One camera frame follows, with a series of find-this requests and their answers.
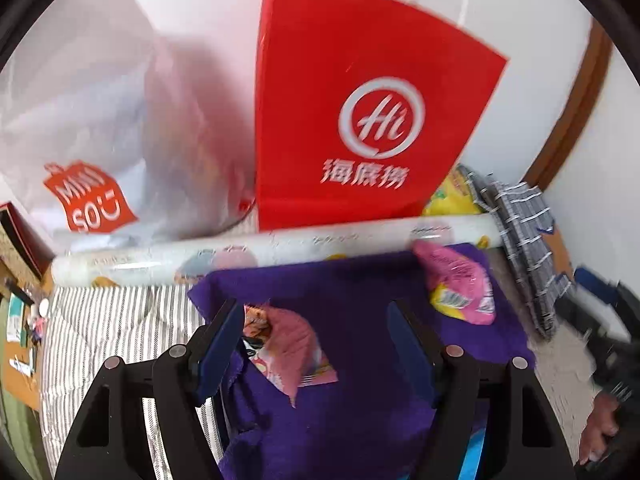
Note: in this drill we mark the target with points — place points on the white printed paper roll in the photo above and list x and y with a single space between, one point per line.
150 262

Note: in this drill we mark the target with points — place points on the red paper bag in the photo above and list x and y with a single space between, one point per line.
325 60

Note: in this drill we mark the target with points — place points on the dark red box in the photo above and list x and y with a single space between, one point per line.
25 240

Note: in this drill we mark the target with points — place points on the purple towel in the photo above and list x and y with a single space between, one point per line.
350 310

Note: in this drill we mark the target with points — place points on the white plastic shopping bag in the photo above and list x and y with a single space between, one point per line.
100 110

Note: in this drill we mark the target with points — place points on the yellow snack packet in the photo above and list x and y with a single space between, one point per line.
450 200

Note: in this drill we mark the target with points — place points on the striped quilt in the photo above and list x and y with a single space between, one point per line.
100 320

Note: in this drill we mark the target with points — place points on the pink cartoon snack packet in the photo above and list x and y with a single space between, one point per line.
295 345

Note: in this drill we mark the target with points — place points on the wooden desk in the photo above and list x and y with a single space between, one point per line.
20 355

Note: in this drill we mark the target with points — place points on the brown wooden door frame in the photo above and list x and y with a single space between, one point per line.
575 110

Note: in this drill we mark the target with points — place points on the person's right hand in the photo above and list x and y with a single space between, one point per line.
597 430

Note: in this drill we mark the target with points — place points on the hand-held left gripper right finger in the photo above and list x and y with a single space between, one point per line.
407 355

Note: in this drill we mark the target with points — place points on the grey plaid cloth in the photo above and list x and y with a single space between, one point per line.
520 220

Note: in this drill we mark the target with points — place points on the brown cardboard piece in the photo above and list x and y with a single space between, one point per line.
555 255

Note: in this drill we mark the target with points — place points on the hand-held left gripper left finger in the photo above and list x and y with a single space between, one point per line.
220 350

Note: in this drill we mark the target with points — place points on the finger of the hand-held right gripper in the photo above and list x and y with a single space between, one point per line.
595 281

